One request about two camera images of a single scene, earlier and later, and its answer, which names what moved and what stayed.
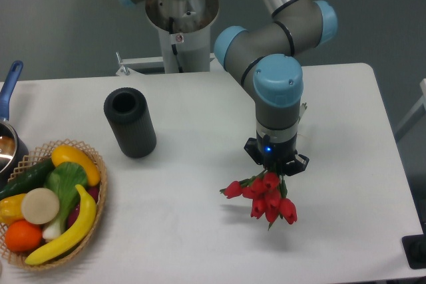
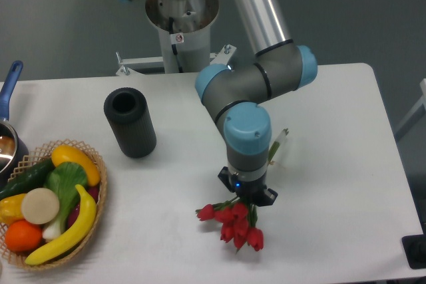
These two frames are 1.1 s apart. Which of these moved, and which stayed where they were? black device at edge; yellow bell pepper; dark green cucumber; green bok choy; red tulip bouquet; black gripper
Moved: red tulip bouquet; black gripper
Stayed: yellow bell pepper; black device at edge; dark green cucumber; green bok choy
